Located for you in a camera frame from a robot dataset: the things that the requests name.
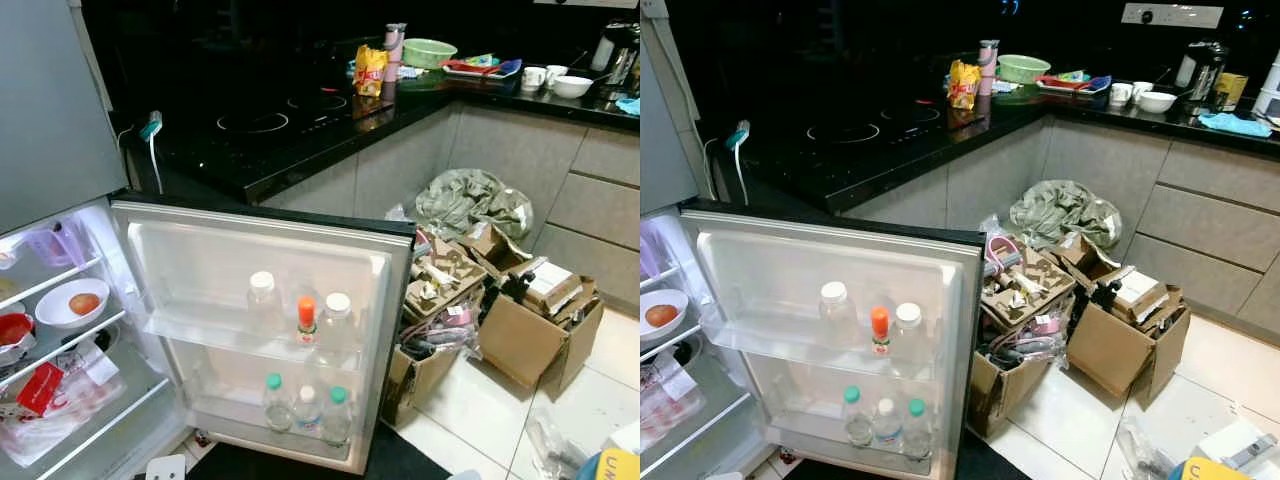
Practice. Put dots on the black steel kettle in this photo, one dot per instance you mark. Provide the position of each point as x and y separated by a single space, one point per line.
1203 70
620 50

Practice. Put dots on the small white bowl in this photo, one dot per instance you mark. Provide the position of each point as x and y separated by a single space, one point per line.
573 86
1157 101

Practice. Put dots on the olive crumpled bag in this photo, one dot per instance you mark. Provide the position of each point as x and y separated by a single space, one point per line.
465 200
1060 210

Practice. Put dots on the red food bag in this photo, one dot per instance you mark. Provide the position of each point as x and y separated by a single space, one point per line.
15 330

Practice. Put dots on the silver fridge door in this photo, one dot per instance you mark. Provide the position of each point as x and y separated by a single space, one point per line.
665 120
50 120
770 270
200 260

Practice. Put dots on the green plastic bowl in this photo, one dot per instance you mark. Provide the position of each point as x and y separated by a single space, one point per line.
430 52
1024 68

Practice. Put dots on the black kitchen countertop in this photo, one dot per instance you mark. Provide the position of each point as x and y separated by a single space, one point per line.
300 160
880 170

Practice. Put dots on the yellow snack bag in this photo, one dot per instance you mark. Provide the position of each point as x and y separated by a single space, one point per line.
370 72
963 85

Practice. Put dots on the red round fruit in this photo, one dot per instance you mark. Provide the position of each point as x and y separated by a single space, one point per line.
84 302
662 316

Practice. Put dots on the green-capped water bottle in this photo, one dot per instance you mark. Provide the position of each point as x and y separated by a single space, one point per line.
338 417
273 402
853 415
917 428

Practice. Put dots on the white carton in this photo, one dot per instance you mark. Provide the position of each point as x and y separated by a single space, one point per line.
1235 445
627 435

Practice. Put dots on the clear plastic floor bag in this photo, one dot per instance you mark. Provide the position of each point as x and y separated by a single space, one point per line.
1145 455
550 450

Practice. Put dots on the purple plastic container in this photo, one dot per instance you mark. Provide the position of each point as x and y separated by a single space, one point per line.
650 245
50 245

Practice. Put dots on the grey socket panel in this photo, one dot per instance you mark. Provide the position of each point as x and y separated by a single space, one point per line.
1170 14

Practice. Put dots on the clear white-capped jar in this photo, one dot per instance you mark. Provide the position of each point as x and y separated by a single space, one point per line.
262 300
835 312
908 332
338 320

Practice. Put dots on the red packet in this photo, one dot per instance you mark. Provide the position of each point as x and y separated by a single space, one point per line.
40 387

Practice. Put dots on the white-capped water bottle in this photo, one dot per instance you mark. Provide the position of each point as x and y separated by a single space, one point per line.
886 425
306 412

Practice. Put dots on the pink tumbler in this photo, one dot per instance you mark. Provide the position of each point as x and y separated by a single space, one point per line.
988 65
394 50

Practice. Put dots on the yellow lidded bin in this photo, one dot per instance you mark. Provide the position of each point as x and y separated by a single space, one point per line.
1210 470
610 465

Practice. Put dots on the wide white bowl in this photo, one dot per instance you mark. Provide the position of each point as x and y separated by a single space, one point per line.
660 297
60 315

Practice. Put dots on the clear plastic food bag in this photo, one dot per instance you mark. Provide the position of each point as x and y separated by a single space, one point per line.
670 410
90 400

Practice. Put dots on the orange-capped bottle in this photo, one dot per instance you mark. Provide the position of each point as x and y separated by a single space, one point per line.
880 330
306 320

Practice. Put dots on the black induction hob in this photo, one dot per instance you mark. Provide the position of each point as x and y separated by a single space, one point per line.
255 122
845 132

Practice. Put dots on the red tray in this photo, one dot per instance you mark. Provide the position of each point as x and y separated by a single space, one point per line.
1075 84
480 70

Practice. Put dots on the blue cloth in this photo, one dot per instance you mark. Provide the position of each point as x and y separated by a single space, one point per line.
630 104
1235 124

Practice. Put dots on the white drawer tower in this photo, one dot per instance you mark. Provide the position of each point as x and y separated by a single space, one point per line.
1270 85

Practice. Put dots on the white cup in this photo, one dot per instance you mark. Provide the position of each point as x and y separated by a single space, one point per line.
1142 89
1121 93
556 73
533 78

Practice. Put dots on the silver fridge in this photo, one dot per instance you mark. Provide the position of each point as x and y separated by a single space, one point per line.
140 340
725 420

